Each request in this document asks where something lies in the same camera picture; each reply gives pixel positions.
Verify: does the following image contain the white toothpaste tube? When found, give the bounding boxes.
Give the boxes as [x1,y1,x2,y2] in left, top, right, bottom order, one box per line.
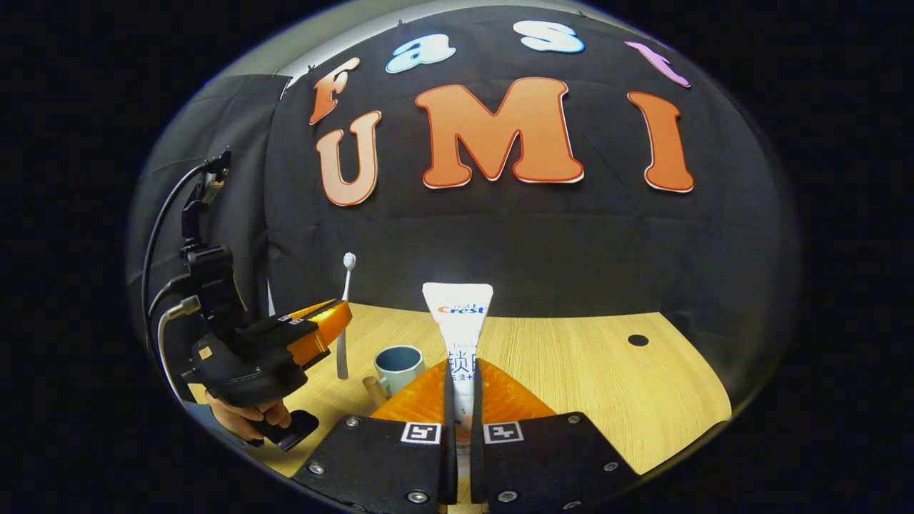
[421,282,495,479]

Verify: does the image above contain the black backdrop cloth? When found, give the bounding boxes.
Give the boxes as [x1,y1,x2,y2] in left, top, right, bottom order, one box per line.
[127,4,800,400]

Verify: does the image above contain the grey cable with silver plug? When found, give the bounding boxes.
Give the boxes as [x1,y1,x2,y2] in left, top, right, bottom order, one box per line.
[156,295,202,404]

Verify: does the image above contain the white toothbrush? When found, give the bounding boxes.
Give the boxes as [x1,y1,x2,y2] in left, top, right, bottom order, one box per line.
[336,252,358,381]

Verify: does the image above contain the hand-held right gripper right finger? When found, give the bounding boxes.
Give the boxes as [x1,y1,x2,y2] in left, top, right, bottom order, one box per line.
[470,359,640,514]

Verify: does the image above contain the blue-grey cup with wooden handle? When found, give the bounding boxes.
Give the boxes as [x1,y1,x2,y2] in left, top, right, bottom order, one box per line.
[362,345,426,400]

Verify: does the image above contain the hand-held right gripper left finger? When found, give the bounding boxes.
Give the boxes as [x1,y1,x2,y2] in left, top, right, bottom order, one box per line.
[293,359,458,514]

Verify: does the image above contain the black cable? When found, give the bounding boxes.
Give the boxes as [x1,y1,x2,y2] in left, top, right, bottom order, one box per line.
[141,161,215,343]

